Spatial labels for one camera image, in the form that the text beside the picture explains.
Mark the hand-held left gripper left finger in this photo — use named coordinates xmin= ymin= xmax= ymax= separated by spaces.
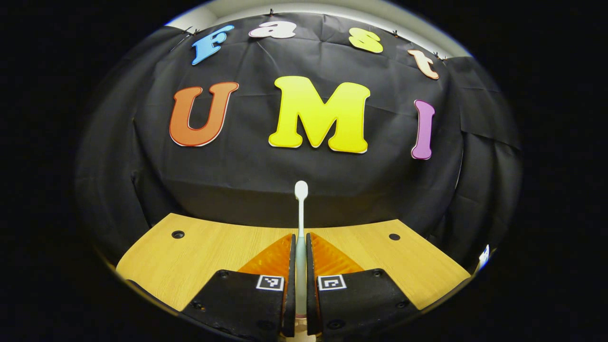
xmin=183 ymin=234 xmax=297 ymax=342

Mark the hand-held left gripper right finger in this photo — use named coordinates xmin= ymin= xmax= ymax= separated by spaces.
xmin=305 ymin=233 xmax=418 ymax=340

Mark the white toothbrush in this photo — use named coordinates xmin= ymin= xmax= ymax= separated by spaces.
xmin=294 ymin=180 xmax=309 ymax=316

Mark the wooden desktop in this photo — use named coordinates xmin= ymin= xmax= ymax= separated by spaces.
xmin=115 ymin=213 xmax=471 ymax=342

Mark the black backdrop cloth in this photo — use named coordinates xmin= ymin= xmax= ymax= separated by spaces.
xmin=76 ymin=12 xmax=523 ymax=276

